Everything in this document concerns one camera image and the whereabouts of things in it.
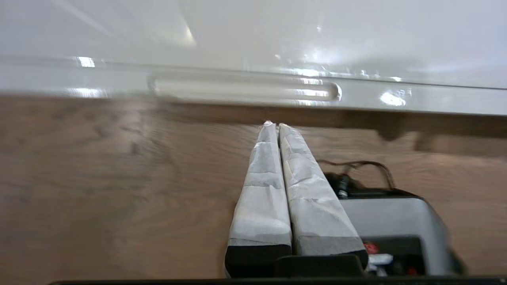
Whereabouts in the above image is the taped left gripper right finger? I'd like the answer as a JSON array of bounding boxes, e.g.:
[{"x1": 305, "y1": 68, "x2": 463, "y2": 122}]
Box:
[{"x1": 278, "y1": 123, "x2": 369, "y2": 270}]

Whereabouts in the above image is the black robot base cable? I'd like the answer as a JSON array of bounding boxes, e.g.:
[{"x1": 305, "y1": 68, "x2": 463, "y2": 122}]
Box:
[{"x1": 317, "y1": 160, "x2": 396, "y2": 198}]

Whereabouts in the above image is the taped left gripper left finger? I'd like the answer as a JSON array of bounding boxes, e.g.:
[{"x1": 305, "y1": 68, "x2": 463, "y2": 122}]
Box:
[{"x1": 225, "y1": 121, "x2": 293, "y2": 277}]

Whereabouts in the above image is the glossy white drawer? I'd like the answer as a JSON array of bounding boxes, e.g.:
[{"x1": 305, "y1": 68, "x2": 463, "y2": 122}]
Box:
[{"x1": 0, "y1": 55, "x2": 507, "y2": 139}]

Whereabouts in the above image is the silver black robot base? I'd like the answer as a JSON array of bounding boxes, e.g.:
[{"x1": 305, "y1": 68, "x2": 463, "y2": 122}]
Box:
[{"x1": 325, "y1": 189, "x2": 465, "y2": 277}]

